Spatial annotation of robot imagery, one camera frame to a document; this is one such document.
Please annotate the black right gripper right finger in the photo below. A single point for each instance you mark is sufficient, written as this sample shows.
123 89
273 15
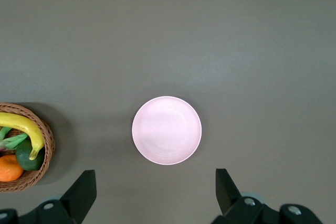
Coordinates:
228 197

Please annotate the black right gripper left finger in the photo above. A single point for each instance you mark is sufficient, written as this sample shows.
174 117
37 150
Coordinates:
78 195

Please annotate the yellow banana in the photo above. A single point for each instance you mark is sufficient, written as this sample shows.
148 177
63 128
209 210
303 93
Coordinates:
23 125

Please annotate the brown wicker basket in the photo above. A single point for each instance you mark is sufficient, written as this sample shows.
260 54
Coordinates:
47 140

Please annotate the dark green round fruit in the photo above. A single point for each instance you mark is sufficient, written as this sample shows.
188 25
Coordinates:
23 155

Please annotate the orange tangerine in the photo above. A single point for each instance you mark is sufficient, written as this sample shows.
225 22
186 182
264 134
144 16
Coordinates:
9 169

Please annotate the pink dragon fruit green leaves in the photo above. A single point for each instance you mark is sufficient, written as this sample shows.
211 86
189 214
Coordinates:
14 141

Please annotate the pink round plate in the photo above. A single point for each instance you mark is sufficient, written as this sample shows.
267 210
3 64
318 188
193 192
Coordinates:
166 130

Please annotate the brown table cover mat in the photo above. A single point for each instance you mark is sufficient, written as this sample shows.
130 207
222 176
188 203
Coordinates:
236 51

